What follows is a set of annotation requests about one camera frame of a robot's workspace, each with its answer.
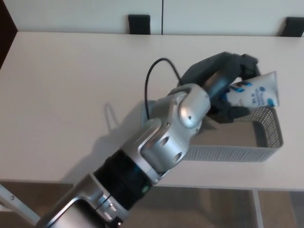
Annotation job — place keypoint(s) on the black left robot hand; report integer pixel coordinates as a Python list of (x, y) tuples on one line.
[(202, 69)]

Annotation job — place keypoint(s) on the white table leg frame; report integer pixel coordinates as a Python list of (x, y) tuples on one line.
[(16, 204), (259, 209)]

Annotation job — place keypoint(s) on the grey perforated metal container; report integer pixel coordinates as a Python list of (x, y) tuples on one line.
[(237, 152)]

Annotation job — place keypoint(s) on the black table clamp bracket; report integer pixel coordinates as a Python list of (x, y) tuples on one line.
[(294, 29), (139, 23)]

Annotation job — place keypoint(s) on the white shampoo tube blue print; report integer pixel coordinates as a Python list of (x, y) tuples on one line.
[(255, 91)]

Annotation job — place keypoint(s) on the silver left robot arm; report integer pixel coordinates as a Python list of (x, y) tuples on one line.
[(166, 133)]

